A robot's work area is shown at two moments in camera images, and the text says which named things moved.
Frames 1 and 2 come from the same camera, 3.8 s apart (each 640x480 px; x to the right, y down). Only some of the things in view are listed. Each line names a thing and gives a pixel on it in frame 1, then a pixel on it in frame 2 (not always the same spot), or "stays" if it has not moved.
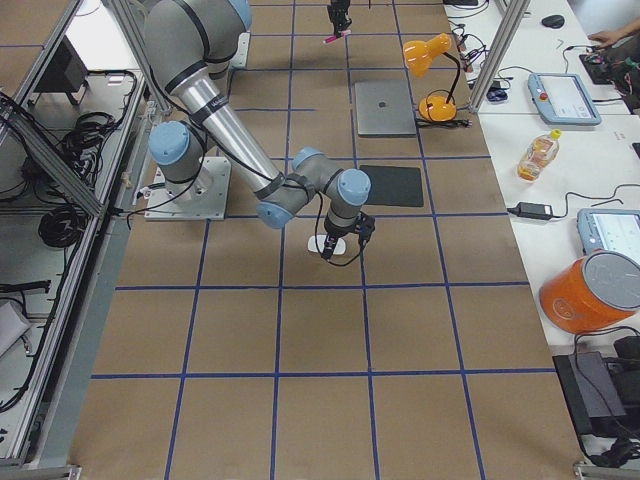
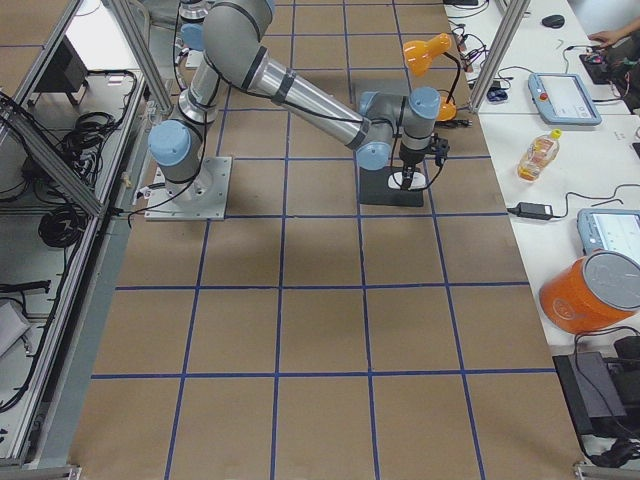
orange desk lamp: x=418 y=55 stays
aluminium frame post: x=513 y=15 stays
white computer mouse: x=319 y=240 to x=395 y=181
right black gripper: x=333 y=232 to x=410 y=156
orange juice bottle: x=540 y=153 stays
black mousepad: x=394 y=186 stays
